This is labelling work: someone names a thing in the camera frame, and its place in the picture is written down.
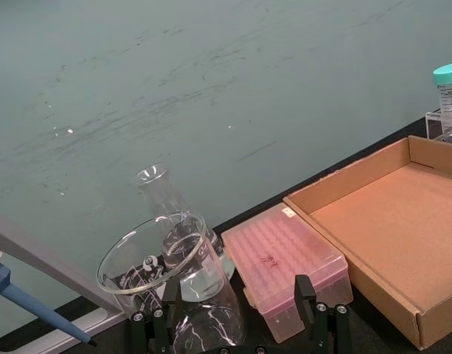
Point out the narrow-neck glass conical flask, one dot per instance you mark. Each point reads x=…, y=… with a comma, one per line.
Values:
x=163, y=195

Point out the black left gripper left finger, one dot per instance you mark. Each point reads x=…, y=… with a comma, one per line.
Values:
x=152, y=332

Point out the clear plastic tube rack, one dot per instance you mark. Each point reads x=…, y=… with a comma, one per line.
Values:
x=434, y=123

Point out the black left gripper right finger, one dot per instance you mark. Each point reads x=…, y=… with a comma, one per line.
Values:
x=329, y=328

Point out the plain pale wall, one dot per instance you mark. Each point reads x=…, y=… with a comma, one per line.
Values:
x=211, y=92

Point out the blue and white pipette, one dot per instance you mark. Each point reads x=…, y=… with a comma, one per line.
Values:
x=23, y=298

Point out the pink pipette tip box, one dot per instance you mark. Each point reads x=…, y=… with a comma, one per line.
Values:
x=281, y=254

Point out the shallow brown cardboard tray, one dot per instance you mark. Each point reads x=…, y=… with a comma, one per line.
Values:
x=395, y=236

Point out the wide-neck glass conical flask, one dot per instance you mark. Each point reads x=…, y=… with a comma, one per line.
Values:
x=214, y=317

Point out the teal-capped plastic tube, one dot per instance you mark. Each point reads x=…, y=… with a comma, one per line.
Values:
x=450, y=92

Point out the grey framed panel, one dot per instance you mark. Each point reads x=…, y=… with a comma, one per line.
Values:
x=56, y=273

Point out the large printed glass beaker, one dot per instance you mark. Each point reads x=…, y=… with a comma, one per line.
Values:
x=137, y=280

